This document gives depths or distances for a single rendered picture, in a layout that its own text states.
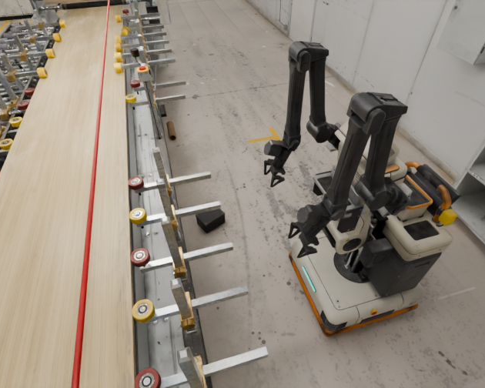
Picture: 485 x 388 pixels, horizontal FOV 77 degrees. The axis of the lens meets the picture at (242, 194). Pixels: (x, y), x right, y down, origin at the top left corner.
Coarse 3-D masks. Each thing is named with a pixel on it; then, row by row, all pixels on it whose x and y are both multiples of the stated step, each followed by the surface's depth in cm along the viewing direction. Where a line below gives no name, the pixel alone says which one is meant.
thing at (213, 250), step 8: (208, 248) 145; (216, 248) 144; (224, 248) 144; (232, 248) 146; (184, 256) 141; (192, 256) 142; (200, 256) 143; (152, 264) 139; (160, 264) 139; (168, 264) 140; (144, 272) 139
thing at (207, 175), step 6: (198, 174) 177; (204, 174) 176; (210, 174) 176; (174, 180) 173; (180, 180) 173; (186, 180) 174; (192, 180) 176; (198, 180) 177; (144, 186) 170; (150, 186) 170; (156, 186) 171; (138, 192) 170
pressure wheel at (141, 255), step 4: (140, 248) 135; (144, 248) 135; (132, 252) 133; (136, 252) 134; (140, 252) 134; (144, 252) 134; (148, 252) 133; (132, 256) 132; (136, 256) 132; (140, 256) 132; (144, 256) 132; (148, 256) 132; (132, 260) 130; (136, 260) 130; (140, 260) 130; (144, 260) 130; (148, 260) 133; (136, 264) 130; (140, 264) 130; (144, 264) 132
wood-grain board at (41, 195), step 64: (64, 64) 282; (64, 128) 205; (0, 192) 162; (64, 192) 161; (128, 192) 161; (0, 256) 134; (64, 256) 133; (128, 256) 133; (0, 320) 114; (64, 320) 113; (128, 320) 113; (0, 384) 99; (64, 384) 99; (128, 384) 98
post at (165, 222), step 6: (168, 216) 117; (162, 222) 115; (168, 222) 115; (162, 228) 116; (168, 228) 117; (168, 234) 119; (174, 234) 124; (168, 240) 122; (174, 240) 123; (174, 246) 126; (174, 252) 128; (174, 258) 131; (180, 258) 132; (174, 264) 134; (180, 264) 136
